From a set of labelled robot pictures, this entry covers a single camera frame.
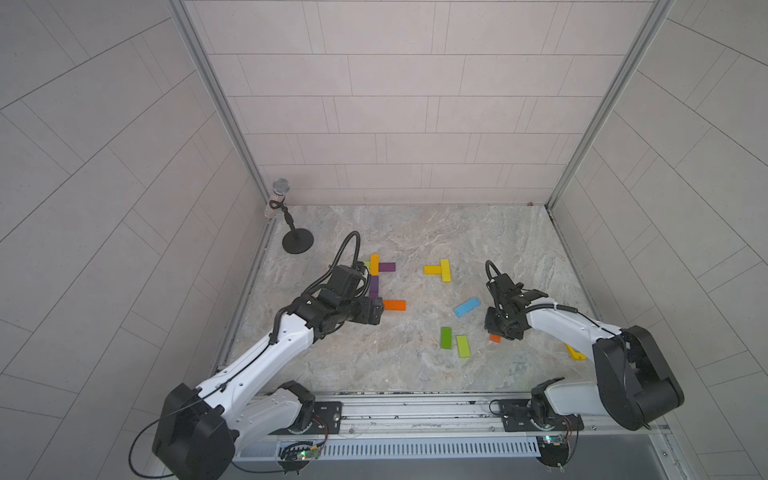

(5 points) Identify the amber yellow long block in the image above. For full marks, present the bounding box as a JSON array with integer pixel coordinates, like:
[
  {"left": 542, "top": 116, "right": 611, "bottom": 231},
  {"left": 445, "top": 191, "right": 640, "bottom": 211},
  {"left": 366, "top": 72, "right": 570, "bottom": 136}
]
[{"left": 369, "top": 254, "right": 380, "bottom": 276}]

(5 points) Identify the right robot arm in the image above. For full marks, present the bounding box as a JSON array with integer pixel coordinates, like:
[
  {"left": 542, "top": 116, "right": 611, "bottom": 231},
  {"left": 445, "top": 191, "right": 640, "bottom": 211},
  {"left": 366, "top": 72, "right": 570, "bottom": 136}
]
[{"left": 485, "top": 261, "right": 685, "bottom": 431}]

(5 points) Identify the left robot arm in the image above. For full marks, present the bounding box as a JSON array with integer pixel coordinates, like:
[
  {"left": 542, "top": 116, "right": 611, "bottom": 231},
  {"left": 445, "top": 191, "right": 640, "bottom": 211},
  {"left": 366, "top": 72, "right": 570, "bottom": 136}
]
[{"left": 152, "top": 261, "right": 383, "bottom": 479}]

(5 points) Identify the light blue block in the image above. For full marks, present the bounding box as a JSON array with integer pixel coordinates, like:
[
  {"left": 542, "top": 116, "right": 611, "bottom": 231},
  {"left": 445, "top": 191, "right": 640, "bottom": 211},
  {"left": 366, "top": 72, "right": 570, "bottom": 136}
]
[{"left": 453, "top": 297, "right": 481, "bottom": 318}]

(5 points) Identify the microphone on black stand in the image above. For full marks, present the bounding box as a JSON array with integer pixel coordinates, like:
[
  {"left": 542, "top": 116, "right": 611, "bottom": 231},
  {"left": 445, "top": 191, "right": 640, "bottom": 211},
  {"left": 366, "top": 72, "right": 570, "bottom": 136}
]
[{"left": 265, "top": 178, "right": 314, "bottom": 255}]

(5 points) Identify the right circuit board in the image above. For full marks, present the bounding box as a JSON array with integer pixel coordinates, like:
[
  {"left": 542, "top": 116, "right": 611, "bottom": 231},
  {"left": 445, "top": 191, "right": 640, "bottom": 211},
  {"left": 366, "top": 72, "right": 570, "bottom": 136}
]
[{"left": 536, "top": 435, "right": 571, "bottom": 469}]

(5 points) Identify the circuit board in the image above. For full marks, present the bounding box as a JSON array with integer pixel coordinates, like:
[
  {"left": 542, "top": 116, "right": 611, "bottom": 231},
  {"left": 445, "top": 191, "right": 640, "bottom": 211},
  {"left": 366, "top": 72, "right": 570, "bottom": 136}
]
[
  {"left": 536, "top": 435, "right": 571, "bottom": 469},
  {"left": 277, "top": 441, "right": 322, "bottom": 473}
]

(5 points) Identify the left circuit board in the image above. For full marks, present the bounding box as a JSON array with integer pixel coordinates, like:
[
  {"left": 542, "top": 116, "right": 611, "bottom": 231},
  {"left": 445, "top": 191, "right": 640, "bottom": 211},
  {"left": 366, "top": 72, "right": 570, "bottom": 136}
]
[{"left": 277, "top": 441, "right": 322, "bottom": 473}]

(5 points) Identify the left camera cable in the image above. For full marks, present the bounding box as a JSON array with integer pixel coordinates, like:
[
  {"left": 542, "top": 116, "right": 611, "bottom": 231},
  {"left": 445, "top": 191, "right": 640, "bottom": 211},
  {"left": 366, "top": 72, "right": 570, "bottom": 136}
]
[{"left": 305, "top": 230, "right": 362, "bottom": 295}]

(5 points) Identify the yellow triangle frame piece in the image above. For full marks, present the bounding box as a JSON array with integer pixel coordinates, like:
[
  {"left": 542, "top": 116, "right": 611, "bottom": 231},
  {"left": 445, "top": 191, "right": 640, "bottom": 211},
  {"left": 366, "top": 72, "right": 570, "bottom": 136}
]
[{"left": 566, "top": 344, "right": 588, "bottom": 361}]

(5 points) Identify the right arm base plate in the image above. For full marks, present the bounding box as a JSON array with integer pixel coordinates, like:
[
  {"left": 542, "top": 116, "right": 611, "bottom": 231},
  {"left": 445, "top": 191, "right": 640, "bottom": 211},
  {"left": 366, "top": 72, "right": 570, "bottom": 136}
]
[{"left": 489, "top": 399, "right": 584, "bottom": 433}]

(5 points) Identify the aluminium rail frame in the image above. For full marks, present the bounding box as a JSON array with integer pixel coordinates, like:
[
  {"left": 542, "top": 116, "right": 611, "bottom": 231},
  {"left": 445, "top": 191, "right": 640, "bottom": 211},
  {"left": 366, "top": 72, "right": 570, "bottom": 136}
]
[{"left": 170, "top": 383, "right": 670, "bottom": 445}]

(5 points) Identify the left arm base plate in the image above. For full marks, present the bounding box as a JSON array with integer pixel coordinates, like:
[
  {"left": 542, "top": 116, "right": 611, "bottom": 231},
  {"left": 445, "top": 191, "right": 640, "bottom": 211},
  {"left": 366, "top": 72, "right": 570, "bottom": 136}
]
[{"left": 275, "top": 401, "right": 343, "bottom": 435}]

